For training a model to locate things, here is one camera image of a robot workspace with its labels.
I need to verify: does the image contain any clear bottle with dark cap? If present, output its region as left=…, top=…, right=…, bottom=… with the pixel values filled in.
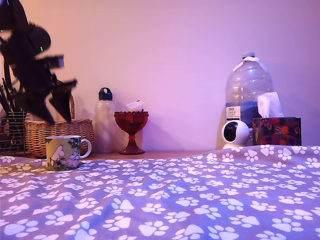
left=94, top=87, right=117, bottom=154

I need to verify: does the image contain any cartoon print ceramic mug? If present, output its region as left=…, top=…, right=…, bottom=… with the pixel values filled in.
left=45, top=135, right=92, bottom=172

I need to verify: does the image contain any red glass goblet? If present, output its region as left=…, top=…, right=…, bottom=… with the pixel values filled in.
left=114, top=110, right=150, bottom=155

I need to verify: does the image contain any white packet in goblet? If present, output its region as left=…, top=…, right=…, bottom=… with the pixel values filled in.
left=124, top=99, right=146, bottom=113

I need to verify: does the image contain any paw print blanket cloth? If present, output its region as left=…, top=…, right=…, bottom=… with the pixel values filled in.
left=0, top=144, right=320, bottom=240

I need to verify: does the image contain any large clear water bottle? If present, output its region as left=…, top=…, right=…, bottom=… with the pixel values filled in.
left=224, top=51, right=274, bottom=149

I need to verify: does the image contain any white tissue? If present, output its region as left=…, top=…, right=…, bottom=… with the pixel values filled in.
left=257, top=91, right=285, bottom=118

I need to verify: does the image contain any floral tissue box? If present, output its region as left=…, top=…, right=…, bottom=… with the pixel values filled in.
left=252, top=116, right=303, bottom=146

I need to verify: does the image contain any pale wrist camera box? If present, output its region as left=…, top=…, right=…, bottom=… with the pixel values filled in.
left=34, top=54, right=65, bottom=70

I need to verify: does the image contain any wicker basket with handle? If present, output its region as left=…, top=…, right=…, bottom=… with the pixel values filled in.
left=24, top=92, right=96, bottom=159

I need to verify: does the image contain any black utensil handle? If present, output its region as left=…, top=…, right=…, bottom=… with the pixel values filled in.
left=1, top=78, right=16, bottom=113
left=0, top=86, right=10, bottom=113

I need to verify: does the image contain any wire utensil rack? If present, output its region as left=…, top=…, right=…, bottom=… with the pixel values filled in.
left=0, top=111, right=31, bottom=156

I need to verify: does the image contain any small white round camera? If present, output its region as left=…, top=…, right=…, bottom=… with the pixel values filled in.
left=221, top=120, right=254, bottom=150

